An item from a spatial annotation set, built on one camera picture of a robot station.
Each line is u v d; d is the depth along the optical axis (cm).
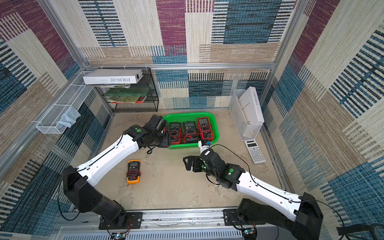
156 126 61
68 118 67
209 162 55
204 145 67
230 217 74
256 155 94
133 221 73
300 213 40
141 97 104
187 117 118
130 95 97
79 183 41
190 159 65
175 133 97
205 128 96
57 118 71
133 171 86
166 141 71
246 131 97
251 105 94
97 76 79
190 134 96
